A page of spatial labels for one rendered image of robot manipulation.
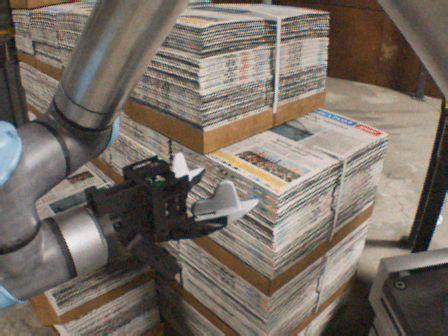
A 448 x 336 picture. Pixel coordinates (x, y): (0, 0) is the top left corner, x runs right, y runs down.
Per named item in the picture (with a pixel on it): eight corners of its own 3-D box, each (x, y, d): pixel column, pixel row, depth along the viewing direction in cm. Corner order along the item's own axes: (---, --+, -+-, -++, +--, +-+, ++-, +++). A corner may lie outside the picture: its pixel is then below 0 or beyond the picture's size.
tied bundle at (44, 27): (62, 84, 115) (53, 11, 104) (36, 70, 134) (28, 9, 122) (162, 60, 137) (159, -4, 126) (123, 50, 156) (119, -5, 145)
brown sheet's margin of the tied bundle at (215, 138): (203, 155, 70) (202, 132, 68) (123, 114, 88) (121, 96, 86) (264, 130, 80) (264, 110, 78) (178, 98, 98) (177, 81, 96)
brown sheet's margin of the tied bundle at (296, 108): (283, 123, 83) (284, 103, 81) (196, 92, 102) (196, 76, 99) (325, 106, 93) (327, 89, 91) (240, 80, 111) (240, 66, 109)
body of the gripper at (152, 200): (195, 174, 46) (102, 212, 39) (198, 232, 50) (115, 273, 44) (160, 152, 51) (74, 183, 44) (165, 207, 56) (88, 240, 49)
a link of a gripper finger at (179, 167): (204, 141, 58) (173, 169, 51) (205, 176, 61) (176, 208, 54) (185, 138, 59) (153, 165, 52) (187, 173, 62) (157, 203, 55)
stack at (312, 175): (253, 433, 100) (277, 197, 59) (73, 247, 174) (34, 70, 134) (333, 359, 123) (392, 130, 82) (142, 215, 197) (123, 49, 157)
